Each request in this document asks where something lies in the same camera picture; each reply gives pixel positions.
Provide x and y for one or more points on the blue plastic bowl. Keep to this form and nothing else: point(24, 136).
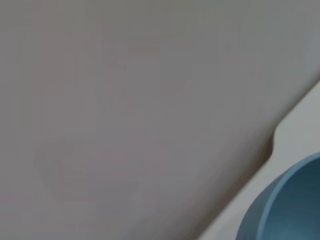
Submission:
point(292, 205)

